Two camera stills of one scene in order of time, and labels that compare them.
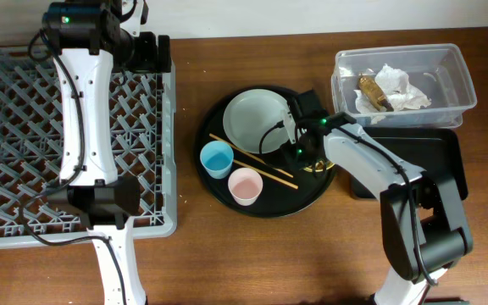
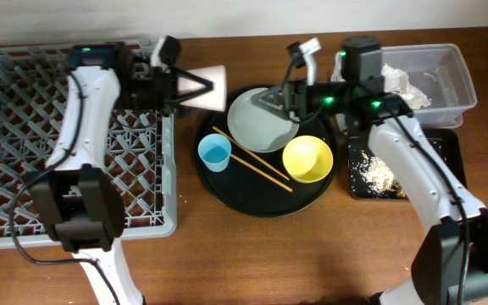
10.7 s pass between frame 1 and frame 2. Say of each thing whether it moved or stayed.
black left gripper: moved
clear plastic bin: stayed
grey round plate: stayed
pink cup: moved
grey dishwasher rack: stayed
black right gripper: moved
